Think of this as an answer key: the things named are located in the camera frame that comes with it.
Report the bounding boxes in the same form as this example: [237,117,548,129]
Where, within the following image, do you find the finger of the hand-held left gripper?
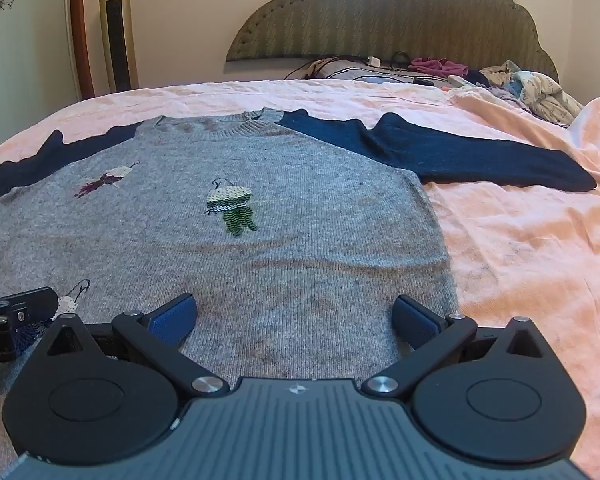
[0,287,60,336]

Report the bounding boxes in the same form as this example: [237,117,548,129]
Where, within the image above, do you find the patterned pillow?
[305,57,431,83]

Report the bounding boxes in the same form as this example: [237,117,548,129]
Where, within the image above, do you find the grey sweater with navy sleeves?
[0,107,597,480]

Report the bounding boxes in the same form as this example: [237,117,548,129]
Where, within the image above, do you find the magenta cloth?
[408,57,469,77]

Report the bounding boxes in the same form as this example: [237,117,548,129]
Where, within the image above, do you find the pink blanket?
[0,79,600,480]

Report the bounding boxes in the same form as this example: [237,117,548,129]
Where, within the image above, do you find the pile of pale patterned clothes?
[450,60,587,128]

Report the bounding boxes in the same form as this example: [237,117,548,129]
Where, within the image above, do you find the olive upholstered headboard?
[225,0,561,83]

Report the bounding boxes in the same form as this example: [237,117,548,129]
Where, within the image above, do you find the gold tower air conditioner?
[98,0,140,95]

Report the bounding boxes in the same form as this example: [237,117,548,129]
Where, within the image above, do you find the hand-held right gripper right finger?
[362,294,551,400]

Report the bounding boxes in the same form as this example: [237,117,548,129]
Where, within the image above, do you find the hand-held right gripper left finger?
[45,294,231,401]

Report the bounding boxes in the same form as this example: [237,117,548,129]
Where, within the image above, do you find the glass wardrobe sliding doors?
[0,0,96,156]

